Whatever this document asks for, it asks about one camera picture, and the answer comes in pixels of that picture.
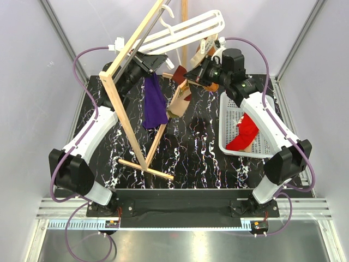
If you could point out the grey metal rack rod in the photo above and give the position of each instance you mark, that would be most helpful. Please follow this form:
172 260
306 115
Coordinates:
137 39

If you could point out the purple sock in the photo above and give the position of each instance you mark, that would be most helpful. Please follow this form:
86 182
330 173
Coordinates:
154 104

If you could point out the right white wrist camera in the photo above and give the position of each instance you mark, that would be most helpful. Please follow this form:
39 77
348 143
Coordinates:
219 46

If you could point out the white perforated plastic basket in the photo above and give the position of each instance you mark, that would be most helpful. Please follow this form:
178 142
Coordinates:
229 115

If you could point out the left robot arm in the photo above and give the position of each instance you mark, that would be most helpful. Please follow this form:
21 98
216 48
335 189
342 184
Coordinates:
69 167

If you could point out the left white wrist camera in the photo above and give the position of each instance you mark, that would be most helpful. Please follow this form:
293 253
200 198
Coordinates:
118 45

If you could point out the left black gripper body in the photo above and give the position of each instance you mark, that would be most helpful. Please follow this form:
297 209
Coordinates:
140 61

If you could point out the wooden drying rack frame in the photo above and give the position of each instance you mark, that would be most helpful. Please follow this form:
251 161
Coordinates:
144 162

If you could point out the orange sock with cream cuff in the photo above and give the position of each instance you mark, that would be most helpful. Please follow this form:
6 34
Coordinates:
209 50

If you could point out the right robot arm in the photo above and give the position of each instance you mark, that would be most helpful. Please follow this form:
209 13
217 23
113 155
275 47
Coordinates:
289 152

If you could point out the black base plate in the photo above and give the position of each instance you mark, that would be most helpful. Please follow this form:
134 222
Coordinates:
176 209

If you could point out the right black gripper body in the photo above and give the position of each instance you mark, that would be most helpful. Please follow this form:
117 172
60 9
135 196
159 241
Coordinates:
209 72

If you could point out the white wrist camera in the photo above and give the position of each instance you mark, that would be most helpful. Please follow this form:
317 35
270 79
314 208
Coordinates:
118 45
219 46

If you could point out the beige striped sock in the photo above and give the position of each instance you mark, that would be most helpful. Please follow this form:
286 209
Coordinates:
181 101

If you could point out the red sock in basket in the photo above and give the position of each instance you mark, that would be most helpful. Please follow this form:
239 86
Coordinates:
248 131

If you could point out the black marble pattern mat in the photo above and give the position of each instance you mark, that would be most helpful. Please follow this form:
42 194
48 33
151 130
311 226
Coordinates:
188 150

